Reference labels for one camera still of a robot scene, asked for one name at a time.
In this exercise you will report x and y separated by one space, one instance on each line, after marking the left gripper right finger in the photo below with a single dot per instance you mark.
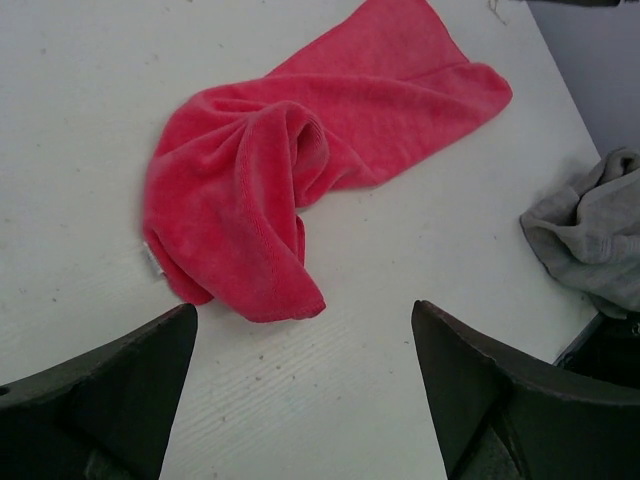
500 413

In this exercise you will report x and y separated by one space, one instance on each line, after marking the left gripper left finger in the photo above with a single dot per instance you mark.
105 414

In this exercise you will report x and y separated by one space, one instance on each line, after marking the pink towel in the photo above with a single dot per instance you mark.
369 99

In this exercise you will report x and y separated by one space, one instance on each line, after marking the grey towel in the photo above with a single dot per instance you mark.
586 234

